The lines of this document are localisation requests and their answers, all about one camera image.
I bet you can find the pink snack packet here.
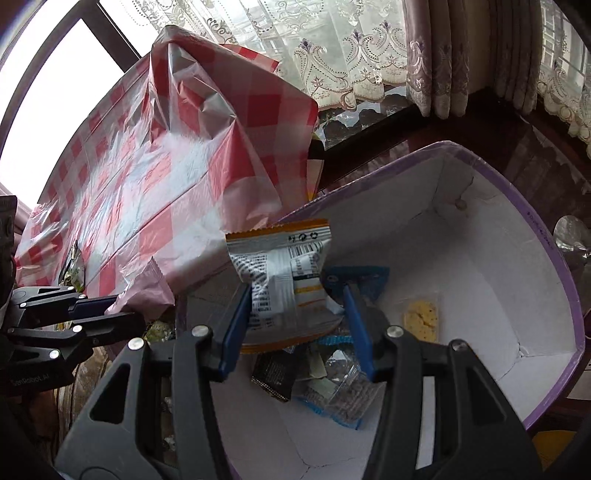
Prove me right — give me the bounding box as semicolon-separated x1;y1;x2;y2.
105;258;175;323

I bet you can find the red white checkered tablecloth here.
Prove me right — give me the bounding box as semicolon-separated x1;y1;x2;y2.
16;26;318;297

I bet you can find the white lace curtain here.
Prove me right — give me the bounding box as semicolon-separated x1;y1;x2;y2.
104;1;590;143

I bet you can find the clear yellow cake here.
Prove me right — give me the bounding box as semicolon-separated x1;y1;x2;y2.
400;295;440;343

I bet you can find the black chocolate bar wrapper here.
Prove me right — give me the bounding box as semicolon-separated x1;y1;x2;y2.
250;345;304;403

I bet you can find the pink curtain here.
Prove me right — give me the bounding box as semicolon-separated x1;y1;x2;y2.
402;1;542;119

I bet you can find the striped plush sofa cover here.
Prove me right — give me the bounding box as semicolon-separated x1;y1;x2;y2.
25;339;180;479

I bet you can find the white purple storage box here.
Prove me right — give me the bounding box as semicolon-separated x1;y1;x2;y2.
212;141;584;479

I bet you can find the white orange snack packet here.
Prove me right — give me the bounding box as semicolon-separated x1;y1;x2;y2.
225;219;342;354

